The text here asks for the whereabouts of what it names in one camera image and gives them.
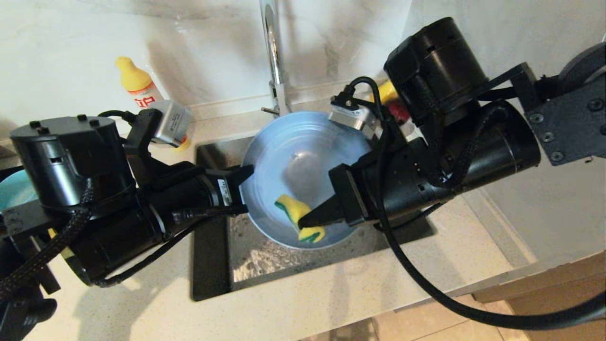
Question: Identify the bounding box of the yellow sponge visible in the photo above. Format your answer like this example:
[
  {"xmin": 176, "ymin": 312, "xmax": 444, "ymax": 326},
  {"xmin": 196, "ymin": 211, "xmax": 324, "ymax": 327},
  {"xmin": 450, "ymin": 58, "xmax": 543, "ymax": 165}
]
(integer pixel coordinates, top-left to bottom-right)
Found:
[{"xmin": 275, "ymin": 194, "xmax": 326, "ymax": 244}]

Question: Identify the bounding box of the gray plate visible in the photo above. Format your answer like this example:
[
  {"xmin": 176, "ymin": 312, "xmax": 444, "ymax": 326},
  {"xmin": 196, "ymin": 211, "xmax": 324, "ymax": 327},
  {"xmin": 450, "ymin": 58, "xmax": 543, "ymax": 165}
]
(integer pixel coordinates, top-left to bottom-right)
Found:
[{"xmin": 240, "ymin": 111, "xmax": 374, "ymax": 250}]

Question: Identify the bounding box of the orange dish soap bottle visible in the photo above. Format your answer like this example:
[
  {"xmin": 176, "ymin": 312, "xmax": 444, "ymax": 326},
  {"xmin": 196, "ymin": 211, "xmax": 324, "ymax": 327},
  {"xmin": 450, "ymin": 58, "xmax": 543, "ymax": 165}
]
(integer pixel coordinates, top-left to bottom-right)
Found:
[{"xmin": 116, "ymin": 57, "xmax": 192, "ymax": 151}]

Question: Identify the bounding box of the chrome faucet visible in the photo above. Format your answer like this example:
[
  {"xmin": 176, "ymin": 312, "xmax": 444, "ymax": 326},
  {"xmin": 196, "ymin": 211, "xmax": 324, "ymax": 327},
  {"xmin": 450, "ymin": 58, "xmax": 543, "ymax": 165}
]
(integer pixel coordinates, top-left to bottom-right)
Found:
[{"xmin": 259, "ymin": 0, "xmax": 292, "ymax": 117}]

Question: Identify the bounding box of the teal bowl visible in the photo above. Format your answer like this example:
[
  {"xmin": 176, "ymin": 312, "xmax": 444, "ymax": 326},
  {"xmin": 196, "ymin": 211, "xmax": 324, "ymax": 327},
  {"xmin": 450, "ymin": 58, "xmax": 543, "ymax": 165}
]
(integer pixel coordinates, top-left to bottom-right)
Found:
[{"xmin": 0, "ymin": 170, "xmax": 38, "ymax": 211}]

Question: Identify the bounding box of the stainless steel sink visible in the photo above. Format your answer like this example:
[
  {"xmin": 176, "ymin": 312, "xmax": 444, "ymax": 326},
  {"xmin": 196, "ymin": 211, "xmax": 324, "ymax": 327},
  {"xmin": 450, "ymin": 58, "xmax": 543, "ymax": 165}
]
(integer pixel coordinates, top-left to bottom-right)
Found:
[{"xmin": 189, "ymin": 137, "xmax": 435, "ymax": 302}]

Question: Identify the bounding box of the small white fruit dish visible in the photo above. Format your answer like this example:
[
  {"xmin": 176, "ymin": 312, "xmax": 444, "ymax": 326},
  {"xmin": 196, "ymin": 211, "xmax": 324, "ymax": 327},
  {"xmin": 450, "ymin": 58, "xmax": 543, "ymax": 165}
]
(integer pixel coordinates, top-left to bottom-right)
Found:
[{"xmin": 400, "ymin": 121, "xmax": 422, "ymax": 143}]

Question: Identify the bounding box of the dark red apple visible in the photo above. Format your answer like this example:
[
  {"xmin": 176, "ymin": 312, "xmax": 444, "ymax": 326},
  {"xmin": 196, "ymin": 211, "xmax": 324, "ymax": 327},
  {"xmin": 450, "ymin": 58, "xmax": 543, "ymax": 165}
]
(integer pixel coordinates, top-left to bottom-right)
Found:
[{"xmin": 387, "ymin": 102, "xmax": 410, "ymax": 126}]

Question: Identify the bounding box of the yellow pear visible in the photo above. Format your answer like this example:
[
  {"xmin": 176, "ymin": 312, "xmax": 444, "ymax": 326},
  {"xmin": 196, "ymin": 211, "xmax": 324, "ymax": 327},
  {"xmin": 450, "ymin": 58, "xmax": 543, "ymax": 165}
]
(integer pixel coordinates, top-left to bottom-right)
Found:
[{"xmin": 376, "ymin": 80, "xmax": 399, "ymax": 106}]

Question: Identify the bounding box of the light wooden cabinet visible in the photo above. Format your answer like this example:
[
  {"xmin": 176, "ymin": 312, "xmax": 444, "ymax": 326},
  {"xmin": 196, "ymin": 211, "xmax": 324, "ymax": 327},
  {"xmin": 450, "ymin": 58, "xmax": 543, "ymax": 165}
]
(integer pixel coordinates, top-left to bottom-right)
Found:
[{"xmin": 473, "ymin": 251, "xmax": 606, "ymax": 341}]

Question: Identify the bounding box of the black camera cable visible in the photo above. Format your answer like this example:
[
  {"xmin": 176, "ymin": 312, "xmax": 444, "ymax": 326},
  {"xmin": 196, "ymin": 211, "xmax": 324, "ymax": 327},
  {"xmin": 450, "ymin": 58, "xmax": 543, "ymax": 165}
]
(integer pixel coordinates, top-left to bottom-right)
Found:
[{"xmin": 334, "ymin": 76, "xmax": 606, "ymax": 331}]

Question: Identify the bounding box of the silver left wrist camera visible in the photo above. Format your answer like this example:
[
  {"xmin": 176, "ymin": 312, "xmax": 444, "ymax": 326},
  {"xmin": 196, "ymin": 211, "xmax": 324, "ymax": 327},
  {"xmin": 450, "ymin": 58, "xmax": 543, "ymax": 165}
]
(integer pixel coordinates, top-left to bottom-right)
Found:
[{"xmin": 148, "ymin": 99, "xmax": 195, "ymax": 147}]

